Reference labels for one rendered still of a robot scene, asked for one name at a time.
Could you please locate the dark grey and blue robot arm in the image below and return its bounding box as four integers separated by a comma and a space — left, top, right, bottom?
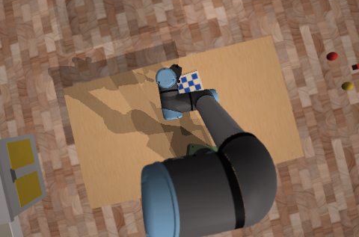
141, 68, 277, 237

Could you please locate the blue and cream chessboard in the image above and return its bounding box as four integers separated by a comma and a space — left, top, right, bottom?
177, 71, 204, 93

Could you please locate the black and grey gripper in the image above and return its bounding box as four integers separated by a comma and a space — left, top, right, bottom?
170, 64, 182, 82

